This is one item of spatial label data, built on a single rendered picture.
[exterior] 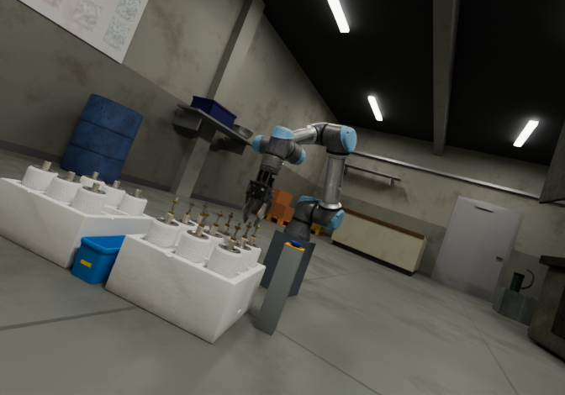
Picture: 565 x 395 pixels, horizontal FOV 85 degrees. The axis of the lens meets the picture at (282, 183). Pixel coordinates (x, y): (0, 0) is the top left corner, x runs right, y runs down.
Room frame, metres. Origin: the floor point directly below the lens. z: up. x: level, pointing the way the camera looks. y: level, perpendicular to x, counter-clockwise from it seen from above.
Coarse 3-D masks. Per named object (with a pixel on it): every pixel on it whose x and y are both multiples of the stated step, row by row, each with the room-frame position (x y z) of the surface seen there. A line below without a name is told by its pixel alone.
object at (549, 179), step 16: (560, 144) 3.35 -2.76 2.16; (560, 160) 3.25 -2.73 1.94; (560, 176) 3.15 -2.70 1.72; (544, 192) 3.35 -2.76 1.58; (560, 192) 3.06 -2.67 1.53; (544, 256) 3.38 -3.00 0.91; (560, 272) 3.16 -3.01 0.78; (544, 288) 3.33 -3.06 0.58; (560, 288) 3.08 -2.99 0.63; (544, 304) 3.25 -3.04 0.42; (560, 304) 3.00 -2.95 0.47; (544, 320) 3.17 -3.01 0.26; (560, 320) 2.93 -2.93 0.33; (544, 336) 3.10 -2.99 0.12; (560, 336) 2.88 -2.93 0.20; (560, 352) 2.82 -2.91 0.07
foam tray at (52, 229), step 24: (0, 192) 1.10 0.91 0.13; (24, 192) 1.08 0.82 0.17; (0, 216) 1.09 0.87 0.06; (24, 216) 1.07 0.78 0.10; (48, 216) 1.05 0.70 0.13; (72, 216) 1.03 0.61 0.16; (96, 216) 1.07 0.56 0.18; (120, 216) 1.20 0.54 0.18; (144, 216) 1.38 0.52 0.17; (24, 240) 1.06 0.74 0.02; (48, 240) 1.04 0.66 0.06; (72, 240) 1.02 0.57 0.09; (72, 264) 1.05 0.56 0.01
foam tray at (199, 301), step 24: (144, 240) 1.00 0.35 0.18; (120, 264) 0.98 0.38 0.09; (144, 264) 0.97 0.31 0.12; (168, 264) 0.95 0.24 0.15; (192, 264) 0.94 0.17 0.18; (120, 288) 0.98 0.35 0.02; (144, 288) 0.96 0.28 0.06; (168, 288) 0.94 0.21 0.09; (192, 288) 0.93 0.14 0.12; (216, 288) 0.91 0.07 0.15; (240, 288) 0.99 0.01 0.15; (168, 312) 0.94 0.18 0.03; (192, 312) 0.92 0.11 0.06; (216, 312) 0.91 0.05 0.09; (240, 312) 1.12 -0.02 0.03; (216, 336) 0.92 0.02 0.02
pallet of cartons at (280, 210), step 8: (280, 192) 6.59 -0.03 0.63; (272, 200) 6.61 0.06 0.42; (280, 200) 6.66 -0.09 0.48; (288, 200) 6.88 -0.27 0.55; (272, 208) 6.54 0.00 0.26; (280, 208) 6.42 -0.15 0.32; (288, 208) 6.39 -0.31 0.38; (272, 216) 6.46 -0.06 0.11; (280, 216) 6.37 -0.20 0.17; (288, 216) 6.46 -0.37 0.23; (280, 224) 6.31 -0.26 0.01
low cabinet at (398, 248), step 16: (352, 224) 6.41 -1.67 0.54; (368, 224) 6.26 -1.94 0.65; (384, 224) 6.08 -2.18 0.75; (336, 240) 6.51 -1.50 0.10; (352, 240) 6.35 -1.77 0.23; (368, 240) 6.21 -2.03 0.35; (384, 240) 6.07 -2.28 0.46; (400, 240) 5.94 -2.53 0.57; (416, 240) 5.81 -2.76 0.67; (368, 256) 6.19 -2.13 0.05; (384, 256) 6.02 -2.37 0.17; (400, 256) 5.89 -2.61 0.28; (416, 256) 5.77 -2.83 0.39
